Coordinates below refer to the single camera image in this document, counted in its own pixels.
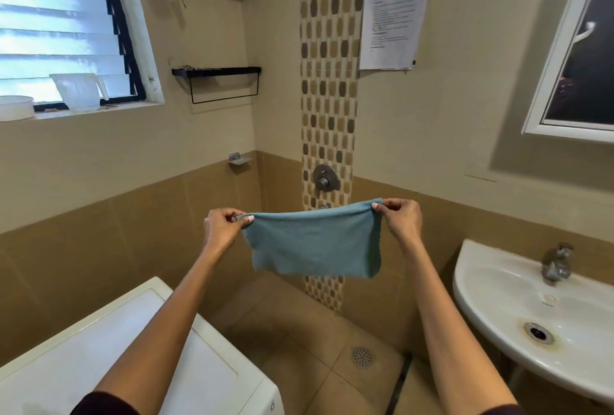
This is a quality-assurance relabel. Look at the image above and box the person's right hand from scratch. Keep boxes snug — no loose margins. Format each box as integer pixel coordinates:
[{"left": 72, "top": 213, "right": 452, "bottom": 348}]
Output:
[{"left": 372, "top": 198, "right": 424, "bottom": 246}]

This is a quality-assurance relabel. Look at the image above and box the person's left hand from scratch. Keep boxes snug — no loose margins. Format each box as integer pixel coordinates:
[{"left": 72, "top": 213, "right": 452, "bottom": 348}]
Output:
[{"left": 203, "top": 208, "right": 255, "bottom": 253}]

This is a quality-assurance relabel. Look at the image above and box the blue cloth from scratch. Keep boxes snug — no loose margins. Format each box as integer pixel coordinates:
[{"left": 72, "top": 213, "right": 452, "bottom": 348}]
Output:
[{"left": 238, "top": 198, "right": 384, "bottom": 280}]

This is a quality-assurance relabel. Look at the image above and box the white washing machine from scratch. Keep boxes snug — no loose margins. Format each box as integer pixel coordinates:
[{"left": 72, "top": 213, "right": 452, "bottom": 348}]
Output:
[{"left": 0, "top": 277, "right": 285, "bottom": 415}]

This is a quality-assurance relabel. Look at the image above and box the person's left forearm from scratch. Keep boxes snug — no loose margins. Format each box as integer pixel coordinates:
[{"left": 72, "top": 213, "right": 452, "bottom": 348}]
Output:
[{"left": 93, "top": 242, "right": 226, "bottom": 415}]

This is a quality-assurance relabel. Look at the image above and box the person's right forearm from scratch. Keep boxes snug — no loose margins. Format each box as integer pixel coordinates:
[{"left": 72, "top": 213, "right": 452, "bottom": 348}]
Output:
[{"left": 400, "top": 237, "right": 519, "bottom": 415}]

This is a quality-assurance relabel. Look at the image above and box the person's dark patterned left sleeve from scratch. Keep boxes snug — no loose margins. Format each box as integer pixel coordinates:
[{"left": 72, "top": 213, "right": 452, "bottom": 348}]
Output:
[{"left": 70, "top": 391, "right": 140, "bottom": 415}]

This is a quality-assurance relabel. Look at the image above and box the person's dark patterned sleeve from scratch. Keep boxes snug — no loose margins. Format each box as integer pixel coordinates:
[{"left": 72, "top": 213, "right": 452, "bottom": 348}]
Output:
[
  {"left": 482, "top": 403, "right": 526, "bottom": 415},
  {"left": 70, "top": 391, "right": 140, "bottom": 415}
]

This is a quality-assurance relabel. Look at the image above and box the person's dark patterned right sleeve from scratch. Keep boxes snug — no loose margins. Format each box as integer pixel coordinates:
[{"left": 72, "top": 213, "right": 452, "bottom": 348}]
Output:
[{"left": 482, "top": 403, "right": 526, "bottom": 415}]

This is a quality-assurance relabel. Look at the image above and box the chrome shower valve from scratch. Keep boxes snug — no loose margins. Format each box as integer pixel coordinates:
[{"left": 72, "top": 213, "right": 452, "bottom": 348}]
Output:
[{"left": 312, "top": 164, "right": 342, "bottom": 192}]

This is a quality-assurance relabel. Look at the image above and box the white ceramic sink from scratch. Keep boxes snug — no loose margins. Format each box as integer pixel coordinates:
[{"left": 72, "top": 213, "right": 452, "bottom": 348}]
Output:
[{"left": 453, "top": 239, "right": 614, "bottom": 406}]

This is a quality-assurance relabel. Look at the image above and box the chrome sink faucet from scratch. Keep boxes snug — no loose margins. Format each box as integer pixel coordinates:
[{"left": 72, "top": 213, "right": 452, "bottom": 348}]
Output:
[{"left": 542, "top": 242, "right": 575, "bottom": 285}]

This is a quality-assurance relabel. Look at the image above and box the printed paper notice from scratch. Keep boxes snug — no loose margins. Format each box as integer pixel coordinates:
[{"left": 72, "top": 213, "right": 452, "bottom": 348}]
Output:
[{"left": 359, "top": 0, "right": 432, "bottom": 71}]

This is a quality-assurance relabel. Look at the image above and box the translucent plastic jug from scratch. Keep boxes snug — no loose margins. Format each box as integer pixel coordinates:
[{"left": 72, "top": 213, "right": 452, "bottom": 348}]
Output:
[{"left": 50, "top": 73, "right": 110, "bottom": 112}]

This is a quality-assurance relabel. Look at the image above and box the white container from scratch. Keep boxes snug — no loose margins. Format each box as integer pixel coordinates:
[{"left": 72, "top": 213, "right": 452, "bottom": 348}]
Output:
[{"left": 0, "top": 95, "right": 35, "bottom": 121}]

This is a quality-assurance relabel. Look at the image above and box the cabinet mirror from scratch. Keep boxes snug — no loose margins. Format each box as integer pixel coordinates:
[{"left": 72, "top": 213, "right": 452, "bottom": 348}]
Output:
[{"left": 544, "top": 0, "right": 614, "bottom": 125}]

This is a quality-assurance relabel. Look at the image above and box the black wall towel rack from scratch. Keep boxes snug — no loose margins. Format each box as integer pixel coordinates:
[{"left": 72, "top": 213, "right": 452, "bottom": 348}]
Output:
[{"left": 171, "top": 66, "right": 262, "bottom": 105}]

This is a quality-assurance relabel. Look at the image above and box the small wall window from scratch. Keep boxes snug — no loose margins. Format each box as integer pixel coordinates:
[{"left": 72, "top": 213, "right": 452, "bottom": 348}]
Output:
[{"left": 0, "top": 0, "right": 166, "bottom": 116}]

